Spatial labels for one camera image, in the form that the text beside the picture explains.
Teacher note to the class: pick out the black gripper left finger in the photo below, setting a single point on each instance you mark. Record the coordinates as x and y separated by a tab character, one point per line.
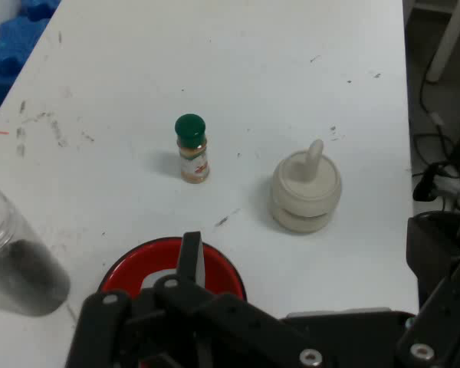
184	306

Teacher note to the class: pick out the white table leg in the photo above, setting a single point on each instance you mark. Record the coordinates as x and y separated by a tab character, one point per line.
448	38

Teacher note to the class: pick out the red bowl black rim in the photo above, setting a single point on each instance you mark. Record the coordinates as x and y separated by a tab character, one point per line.
138	260

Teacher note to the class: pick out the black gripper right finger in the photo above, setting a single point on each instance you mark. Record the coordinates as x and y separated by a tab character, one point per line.
444	306

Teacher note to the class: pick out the clear plastic jar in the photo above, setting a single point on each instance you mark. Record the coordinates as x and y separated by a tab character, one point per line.
7	230

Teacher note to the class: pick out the spice bottle green cap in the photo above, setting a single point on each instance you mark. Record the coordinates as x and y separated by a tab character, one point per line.
193	161

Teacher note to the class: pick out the black seeds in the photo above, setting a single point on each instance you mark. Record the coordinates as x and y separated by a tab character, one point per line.
27	280

